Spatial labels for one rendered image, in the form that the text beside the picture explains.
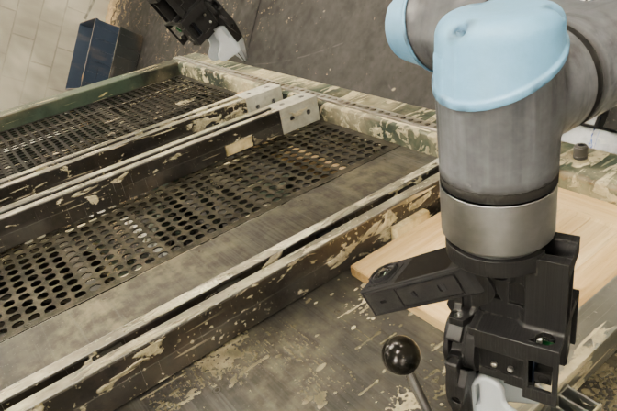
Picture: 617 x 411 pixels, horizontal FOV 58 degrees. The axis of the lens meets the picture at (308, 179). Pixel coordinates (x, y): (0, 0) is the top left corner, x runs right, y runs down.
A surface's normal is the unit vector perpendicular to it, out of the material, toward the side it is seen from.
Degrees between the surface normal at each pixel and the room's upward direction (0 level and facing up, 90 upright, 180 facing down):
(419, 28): 21
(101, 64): 90
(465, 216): 34
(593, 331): 56
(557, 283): 39
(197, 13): 90
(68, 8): 90
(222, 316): 90
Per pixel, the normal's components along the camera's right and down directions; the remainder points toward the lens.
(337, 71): -0.74, -0.18
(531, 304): -0.54, 0.45
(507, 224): -0.07, 0.46
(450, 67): -0.87, 0.30
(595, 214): -0.15, -0.88
